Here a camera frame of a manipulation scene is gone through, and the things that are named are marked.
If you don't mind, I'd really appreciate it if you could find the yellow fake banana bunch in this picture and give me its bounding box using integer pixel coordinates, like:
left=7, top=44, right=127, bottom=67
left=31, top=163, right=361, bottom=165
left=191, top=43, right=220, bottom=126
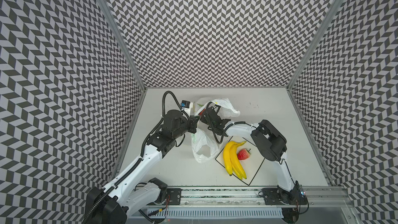
left=223, top=141, right=247, bottom=179

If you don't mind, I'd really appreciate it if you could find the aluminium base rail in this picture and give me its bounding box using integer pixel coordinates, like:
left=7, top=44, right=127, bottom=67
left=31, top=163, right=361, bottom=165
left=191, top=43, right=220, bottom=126
left=169, top=186, right=354, bottom=208

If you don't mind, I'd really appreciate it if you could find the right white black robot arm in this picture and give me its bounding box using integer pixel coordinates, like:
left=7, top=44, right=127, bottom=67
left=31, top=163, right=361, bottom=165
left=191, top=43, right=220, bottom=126
left=199, top=107, right=309, bottom=207

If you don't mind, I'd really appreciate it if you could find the black mounting plate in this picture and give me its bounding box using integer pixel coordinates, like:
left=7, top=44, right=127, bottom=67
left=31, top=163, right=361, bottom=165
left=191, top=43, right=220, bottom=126
left=258, top=188, right=308, bottom=206
left=154, top=188, right=182, bottom=205

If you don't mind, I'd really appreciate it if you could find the white ventilation grille strip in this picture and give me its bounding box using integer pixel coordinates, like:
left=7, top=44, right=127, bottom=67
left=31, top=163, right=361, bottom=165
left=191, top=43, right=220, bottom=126
left=146, top=208, right=284, bottom=219

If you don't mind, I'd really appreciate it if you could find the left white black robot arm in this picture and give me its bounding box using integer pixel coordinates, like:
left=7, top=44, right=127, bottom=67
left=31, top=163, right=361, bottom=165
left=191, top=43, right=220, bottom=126
left=83, top=110, right=200, bottom=224

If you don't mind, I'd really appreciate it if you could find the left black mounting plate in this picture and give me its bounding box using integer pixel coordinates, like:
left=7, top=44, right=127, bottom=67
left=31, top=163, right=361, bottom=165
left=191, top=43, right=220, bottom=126
left=154, top=188, right=182, bottom=205

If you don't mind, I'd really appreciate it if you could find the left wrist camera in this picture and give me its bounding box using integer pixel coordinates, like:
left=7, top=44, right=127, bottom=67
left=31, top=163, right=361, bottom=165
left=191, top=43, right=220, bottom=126
left=180, top=100, right=194, bottom=115

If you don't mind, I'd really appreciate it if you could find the red fake strawberry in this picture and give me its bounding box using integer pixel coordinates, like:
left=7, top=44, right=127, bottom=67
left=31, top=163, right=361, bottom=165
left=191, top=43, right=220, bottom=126
left=237, top=148, right=251, bottom=161

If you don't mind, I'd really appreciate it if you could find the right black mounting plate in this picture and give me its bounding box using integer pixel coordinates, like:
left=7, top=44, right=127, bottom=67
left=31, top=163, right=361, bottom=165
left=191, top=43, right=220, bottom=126
left=258, top=188, right=308, bottom=206

